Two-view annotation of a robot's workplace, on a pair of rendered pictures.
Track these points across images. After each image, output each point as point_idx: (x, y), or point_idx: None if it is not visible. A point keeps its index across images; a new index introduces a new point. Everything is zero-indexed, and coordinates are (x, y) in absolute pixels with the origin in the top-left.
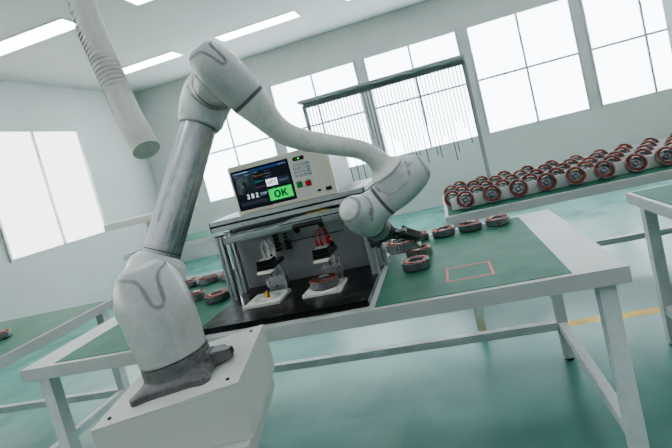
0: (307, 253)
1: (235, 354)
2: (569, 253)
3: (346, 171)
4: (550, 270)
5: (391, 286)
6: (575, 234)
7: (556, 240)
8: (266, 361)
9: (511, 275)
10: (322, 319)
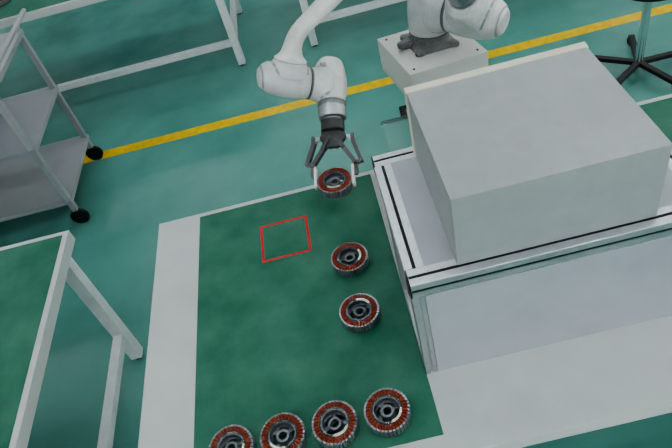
0: None
1: (402, 53)
2: (185, 263)
3: (443, 215)
4: (213, 224)
5: (368, 214)
6: (157, 326)
7: (182, 311)
8: (404, 82)
9: (246, 220)
10: None
